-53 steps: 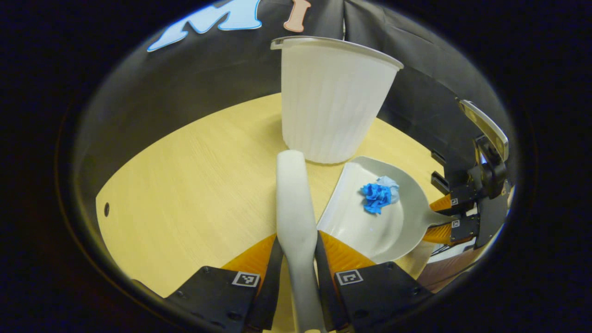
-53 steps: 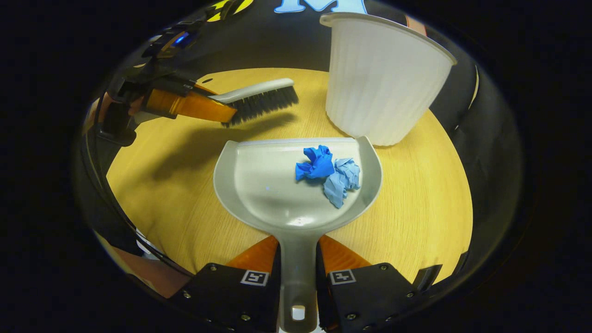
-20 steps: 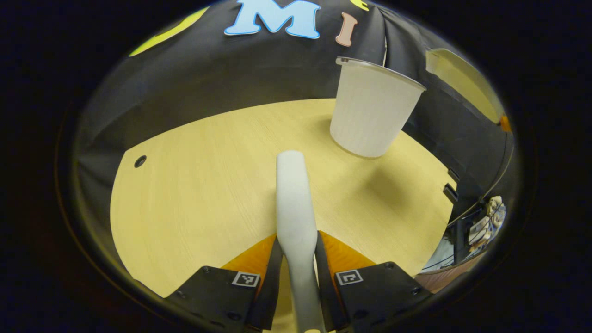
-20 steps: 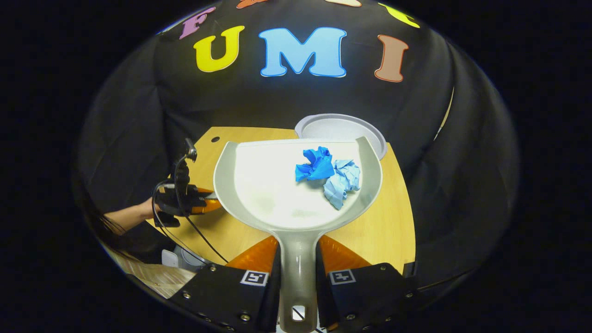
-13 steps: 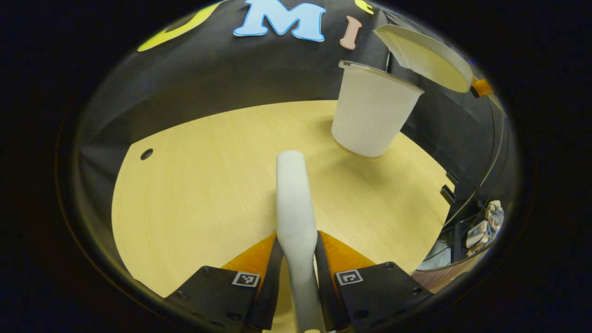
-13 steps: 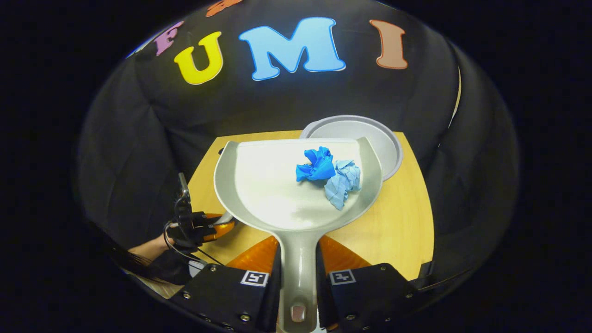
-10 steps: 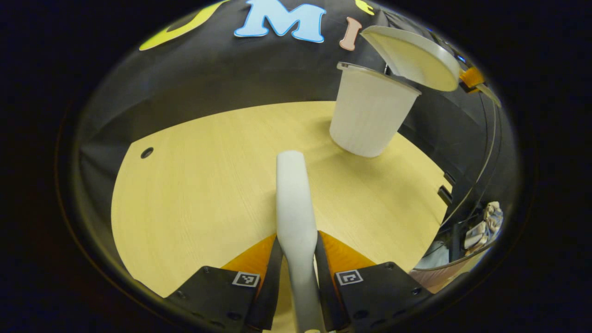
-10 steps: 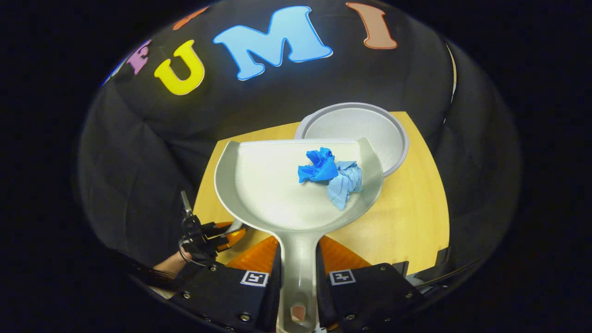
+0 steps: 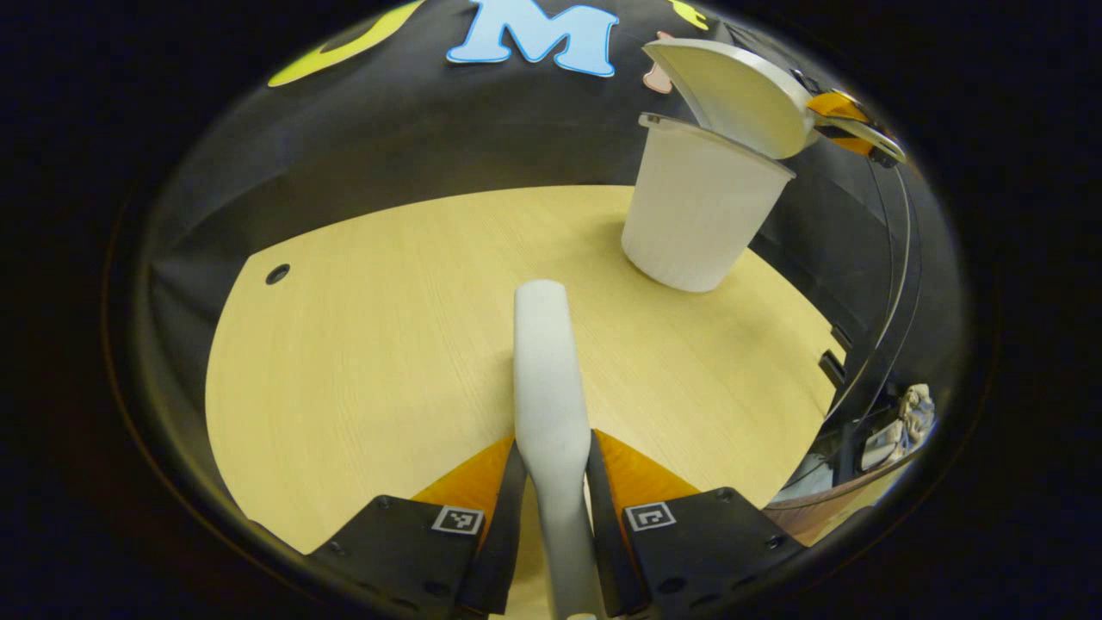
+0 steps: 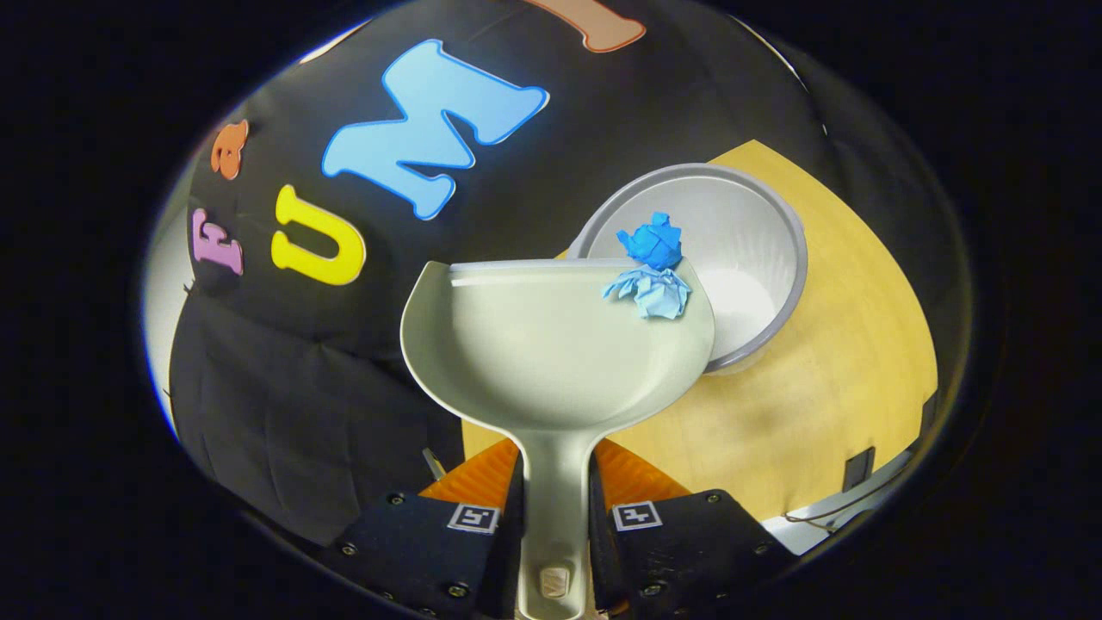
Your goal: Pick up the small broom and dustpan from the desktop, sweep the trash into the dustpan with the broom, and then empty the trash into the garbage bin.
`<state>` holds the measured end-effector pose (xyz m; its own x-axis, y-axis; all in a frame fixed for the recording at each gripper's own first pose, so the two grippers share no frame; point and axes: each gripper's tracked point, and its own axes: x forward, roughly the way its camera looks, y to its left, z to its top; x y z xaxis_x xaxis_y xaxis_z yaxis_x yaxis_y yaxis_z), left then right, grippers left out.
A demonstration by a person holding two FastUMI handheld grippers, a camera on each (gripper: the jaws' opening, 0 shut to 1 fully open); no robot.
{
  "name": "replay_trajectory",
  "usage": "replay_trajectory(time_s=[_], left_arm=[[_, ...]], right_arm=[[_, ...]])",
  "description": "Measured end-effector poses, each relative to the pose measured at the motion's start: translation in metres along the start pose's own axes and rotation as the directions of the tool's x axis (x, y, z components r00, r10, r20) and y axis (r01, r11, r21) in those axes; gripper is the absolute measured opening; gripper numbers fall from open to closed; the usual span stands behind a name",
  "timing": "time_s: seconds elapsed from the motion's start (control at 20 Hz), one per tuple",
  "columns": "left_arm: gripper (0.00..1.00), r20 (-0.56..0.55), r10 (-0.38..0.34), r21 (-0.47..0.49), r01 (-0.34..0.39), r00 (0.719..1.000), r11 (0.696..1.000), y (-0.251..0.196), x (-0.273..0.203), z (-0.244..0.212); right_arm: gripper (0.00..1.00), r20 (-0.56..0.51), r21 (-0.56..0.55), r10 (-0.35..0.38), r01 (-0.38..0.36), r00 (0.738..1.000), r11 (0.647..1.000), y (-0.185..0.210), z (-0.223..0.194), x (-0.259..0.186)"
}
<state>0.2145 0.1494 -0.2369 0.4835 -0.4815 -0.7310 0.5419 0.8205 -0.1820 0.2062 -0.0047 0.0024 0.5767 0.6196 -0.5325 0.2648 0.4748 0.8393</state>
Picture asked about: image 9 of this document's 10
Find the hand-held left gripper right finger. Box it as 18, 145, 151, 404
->
585, 429, 806, 619

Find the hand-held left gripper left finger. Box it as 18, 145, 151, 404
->
310, 435, 528, 619

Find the grey plastic dustpan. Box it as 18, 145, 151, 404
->
641, 37, 907, 166

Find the small grey broom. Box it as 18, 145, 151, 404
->
513, 278, 604, 620

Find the white ribbed garbage bin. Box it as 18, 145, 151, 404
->
620, 112, 797, 294

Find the wooden desktop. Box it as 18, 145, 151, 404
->
205, 185, 849, 620

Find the white cloth bundle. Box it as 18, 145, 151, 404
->
895, 383, 937, 444

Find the thin curved cable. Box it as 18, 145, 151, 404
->
826, 159, 926, 449

